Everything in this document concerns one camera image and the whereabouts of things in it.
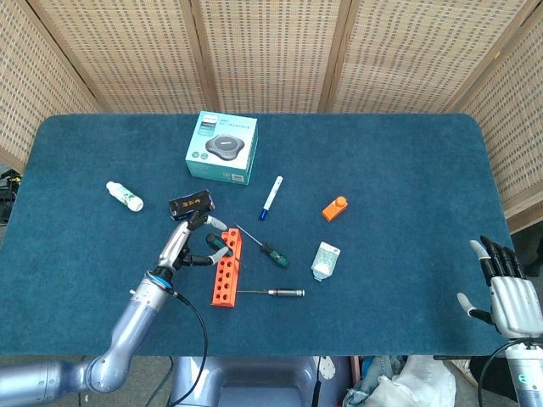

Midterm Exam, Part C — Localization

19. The white crumpled cloth pile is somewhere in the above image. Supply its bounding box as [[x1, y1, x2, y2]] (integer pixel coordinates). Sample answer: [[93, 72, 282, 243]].
[[343, 354, 457, 407]]

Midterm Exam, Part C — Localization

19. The silver knurled precision screwdriver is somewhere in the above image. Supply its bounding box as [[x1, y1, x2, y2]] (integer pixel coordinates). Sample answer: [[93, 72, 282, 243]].
[[237, 288, 305, 298]]

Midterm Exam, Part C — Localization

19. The woven bamboo folding screen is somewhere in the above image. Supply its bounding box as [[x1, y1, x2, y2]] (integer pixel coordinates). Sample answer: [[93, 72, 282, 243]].
[[0, 0, 543, 232]]

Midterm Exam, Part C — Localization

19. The white mint tissue pack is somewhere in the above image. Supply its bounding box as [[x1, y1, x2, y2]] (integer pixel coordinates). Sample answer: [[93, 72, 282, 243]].
[[311, 241, 342, 282]]

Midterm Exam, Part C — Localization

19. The blue felt table cover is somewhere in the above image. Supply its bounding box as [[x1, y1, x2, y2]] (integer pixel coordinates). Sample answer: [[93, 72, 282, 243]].
[[0, 112, 517, 357]]

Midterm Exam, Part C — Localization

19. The teal speakerphone carton box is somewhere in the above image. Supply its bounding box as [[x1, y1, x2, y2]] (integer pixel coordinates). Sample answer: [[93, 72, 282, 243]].
[[184, 110, 259, 187]]

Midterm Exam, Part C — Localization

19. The black equipment with cables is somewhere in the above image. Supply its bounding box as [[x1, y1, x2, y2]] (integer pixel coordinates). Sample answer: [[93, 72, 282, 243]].
[[0, 169, 22, 226]]

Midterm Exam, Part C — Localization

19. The orange block with knob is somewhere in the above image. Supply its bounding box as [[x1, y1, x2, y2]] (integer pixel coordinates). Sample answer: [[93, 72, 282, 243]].
[[322, 196, 350, 223]]

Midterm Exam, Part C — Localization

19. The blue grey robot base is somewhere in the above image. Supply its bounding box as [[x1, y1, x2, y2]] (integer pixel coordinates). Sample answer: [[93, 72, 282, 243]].
[[169, 355, 353, 407]]

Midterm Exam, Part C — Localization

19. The black cable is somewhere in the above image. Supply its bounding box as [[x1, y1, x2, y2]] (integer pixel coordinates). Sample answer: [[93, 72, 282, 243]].
[[167, 290, 209, 407], [478, 338, 517, 407]]

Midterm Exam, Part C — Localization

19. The black box gold lettering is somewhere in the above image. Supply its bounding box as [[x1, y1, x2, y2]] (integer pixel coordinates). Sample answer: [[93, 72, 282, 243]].
[[168, 189, 216, 222]]

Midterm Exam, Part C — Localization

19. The large green black screwdriver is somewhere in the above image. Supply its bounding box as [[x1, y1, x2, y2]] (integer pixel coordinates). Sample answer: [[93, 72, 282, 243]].
[[205, 232, 232, 256]]

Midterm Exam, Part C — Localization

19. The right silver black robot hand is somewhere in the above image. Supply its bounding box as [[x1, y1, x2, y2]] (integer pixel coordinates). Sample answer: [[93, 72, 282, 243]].
[[456, 235, 543, 339]]

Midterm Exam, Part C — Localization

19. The small green black screwdriver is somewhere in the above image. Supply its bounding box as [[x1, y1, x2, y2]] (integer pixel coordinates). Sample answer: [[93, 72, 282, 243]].
[[235, 224, 291, 270]]

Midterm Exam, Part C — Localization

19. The orange plastic tool rack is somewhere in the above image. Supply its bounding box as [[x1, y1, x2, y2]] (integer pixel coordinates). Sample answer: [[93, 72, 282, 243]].
[[210, 227, 245, 308]]

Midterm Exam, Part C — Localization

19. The white marker blue cap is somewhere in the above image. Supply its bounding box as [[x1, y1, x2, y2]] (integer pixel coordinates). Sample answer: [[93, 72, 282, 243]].
[[258, 176, 284, 221]]

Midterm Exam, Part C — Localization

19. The white bottle green label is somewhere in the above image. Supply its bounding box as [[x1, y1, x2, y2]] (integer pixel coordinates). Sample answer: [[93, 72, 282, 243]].
[[105, 181, 144, 212]]

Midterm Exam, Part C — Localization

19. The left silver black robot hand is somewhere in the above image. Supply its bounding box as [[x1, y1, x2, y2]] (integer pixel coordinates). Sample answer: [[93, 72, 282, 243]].
[[154, 211, 232, 281]]

